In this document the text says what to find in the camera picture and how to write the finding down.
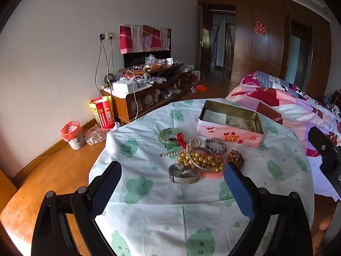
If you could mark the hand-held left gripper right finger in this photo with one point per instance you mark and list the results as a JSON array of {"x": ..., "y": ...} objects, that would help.
[{"x": 239, "y": 190}]

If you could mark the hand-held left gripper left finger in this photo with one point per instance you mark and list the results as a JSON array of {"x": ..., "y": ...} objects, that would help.
[{"x": 106, "y": 188}]

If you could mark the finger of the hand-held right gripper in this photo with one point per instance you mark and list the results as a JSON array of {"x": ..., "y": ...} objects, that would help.
[{"x": 321, "y": 141}]

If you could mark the pink bangle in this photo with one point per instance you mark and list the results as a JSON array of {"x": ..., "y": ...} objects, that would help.
[{"x": 210, "y": 174}]

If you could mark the silver bangle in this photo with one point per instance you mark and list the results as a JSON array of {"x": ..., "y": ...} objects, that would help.
[{"x": 195, "y": 162}]

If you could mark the pink tin box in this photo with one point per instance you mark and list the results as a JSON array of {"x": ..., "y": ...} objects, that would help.
[{"x": 226, "y": 136}]

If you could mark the silver wristwatch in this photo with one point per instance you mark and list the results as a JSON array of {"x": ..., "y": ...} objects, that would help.
[{"x": 183, "y": 177}]

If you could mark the green jade bangle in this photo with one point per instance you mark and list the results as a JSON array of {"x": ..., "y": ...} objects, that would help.
[{"x": 163, "y": 137}]

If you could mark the person's right hand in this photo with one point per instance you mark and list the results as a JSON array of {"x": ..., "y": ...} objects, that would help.
[{"x": 325, "y": 221}]

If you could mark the pink patchwork quilt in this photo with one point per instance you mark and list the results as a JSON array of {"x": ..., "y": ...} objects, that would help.
[{"x": 287, "y": 112}]

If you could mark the clear plastic bag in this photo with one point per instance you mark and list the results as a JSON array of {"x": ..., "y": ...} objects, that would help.
[{"x": 94, "y": 137}]

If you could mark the trash bin with red liner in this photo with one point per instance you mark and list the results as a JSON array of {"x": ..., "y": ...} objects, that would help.
[{"x": 73, "y": 137}]

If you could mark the green print tablecloth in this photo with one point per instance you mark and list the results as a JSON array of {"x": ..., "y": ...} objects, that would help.
[{"x": 165, "y": 213}]

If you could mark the papers in tin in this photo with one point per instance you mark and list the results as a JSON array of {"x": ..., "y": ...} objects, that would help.
[{"x": 234, "y": 121}]

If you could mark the red yellow paper bag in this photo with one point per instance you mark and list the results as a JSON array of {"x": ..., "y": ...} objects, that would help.
[{"x": 104, "y": 114}]

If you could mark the floral pillow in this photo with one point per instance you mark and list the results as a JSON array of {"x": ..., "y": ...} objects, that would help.
[{"x": 266, "y": 81}]

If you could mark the wooden tv cabinet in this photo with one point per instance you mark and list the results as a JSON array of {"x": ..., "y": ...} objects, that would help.
[{"x": 125, "y": 108}]

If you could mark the wooden wardrobe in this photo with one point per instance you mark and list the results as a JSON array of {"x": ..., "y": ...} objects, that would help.
[{"x": 266, "y": 56}]

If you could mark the white box device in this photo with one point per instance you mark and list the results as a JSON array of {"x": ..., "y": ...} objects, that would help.
[{"x": 124, "y": 86}]

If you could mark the orange item on floor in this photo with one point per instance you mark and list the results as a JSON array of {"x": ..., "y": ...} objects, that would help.
[{"x": 200, "y": 87}]

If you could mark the white red shopping bag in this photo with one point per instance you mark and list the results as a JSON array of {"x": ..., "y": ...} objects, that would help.
[{"x": 195, "y": 76}]

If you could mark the red paper decoration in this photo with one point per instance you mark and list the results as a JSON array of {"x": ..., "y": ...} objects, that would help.
[{"x": 259, "y": 28}]

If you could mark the black television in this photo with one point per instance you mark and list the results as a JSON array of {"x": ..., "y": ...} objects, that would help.
[{"x": 135, "y": 58}]

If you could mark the white mug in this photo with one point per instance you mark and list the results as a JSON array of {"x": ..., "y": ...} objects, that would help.
[{"x": 169, "y": 61}]

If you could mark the red patchwork cloth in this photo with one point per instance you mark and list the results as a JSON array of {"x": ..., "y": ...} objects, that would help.
[{"x": 138, "y": 38}]

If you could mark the wall socket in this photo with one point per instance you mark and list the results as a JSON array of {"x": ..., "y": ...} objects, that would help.
[{"x": 106, "y": 36}]

